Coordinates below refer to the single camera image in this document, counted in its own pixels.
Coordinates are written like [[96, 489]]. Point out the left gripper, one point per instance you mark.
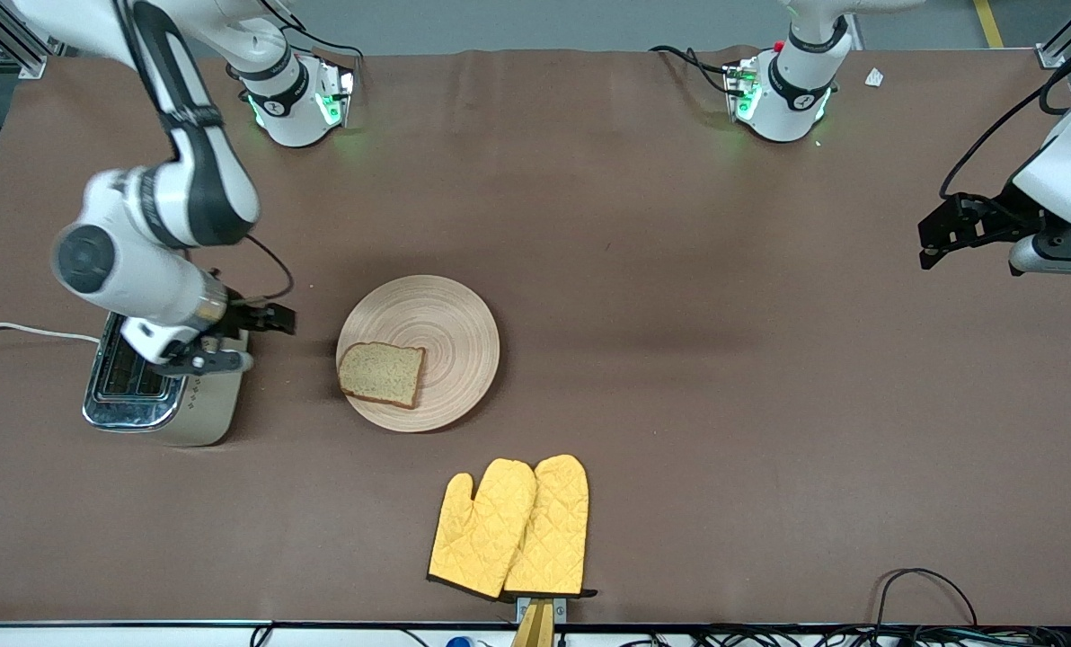
[[1003, 212]]

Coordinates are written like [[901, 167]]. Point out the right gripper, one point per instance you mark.
[[246, 319]]

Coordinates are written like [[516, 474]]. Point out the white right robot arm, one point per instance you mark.
[[185, 171]]

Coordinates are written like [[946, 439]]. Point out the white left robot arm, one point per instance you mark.
[[801, 81]]

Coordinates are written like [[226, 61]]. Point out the brown bread toast slice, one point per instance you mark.
[[381, 373]]

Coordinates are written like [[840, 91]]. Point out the round wooden plate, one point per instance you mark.
[[450, 332]]

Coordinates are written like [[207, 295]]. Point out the chrome two-slot toaster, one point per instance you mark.
[[203, 404]]

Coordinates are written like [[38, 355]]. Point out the white paper scrap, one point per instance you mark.
[[874, 77]]

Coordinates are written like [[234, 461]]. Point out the yellow quilted oven mitt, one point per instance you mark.
[[482, 530], [549, 530]]

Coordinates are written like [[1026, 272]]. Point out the small blue object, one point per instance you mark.
[[460, 642]]

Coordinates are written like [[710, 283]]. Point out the wooden stick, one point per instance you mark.
[[535, 629]]

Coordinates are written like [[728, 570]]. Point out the small metal bracket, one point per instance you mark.
[[561, 607]]

